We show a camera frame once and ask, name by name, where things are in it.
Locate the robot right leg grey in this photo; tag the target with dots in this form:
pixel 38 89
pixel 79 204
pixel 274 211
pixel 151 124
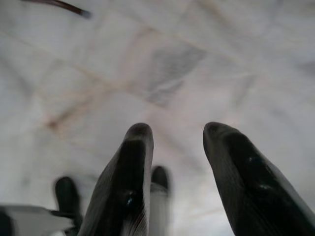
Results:
pixel 158 211

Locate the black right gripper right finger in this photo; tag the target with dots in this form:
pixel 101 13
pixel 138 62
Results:
pixel 253 186

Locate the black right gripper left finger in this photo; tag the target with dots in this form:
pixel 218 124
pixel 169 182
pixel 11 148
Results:
pixel 123 186

